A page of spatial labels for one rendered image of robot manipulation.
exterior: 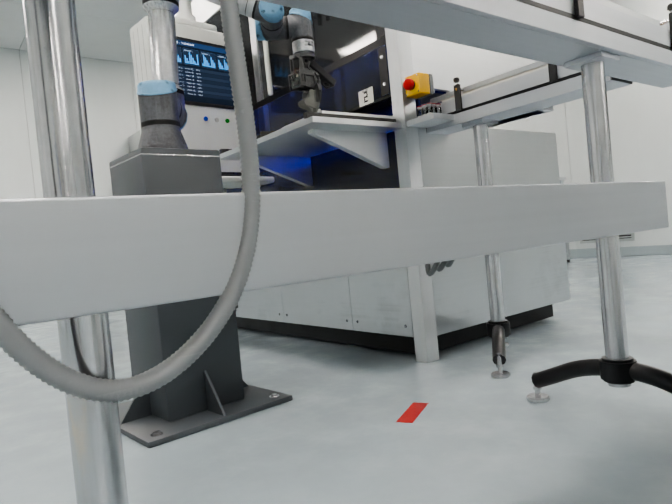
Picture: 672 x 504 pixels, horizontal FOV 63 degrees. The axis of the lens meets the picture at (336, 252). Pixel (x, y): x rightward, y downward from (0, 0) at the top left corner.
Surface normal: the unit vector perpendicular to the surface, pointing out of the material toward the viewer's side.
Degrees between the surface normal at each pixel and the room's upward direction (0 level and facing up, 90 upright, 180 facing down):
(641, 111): 90
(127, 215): 90
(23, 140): 90
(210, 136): 90
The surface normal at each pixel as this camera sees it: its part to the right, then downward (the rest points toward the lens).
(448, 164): 0.61, -0.04
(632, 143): -0.79, 0.09
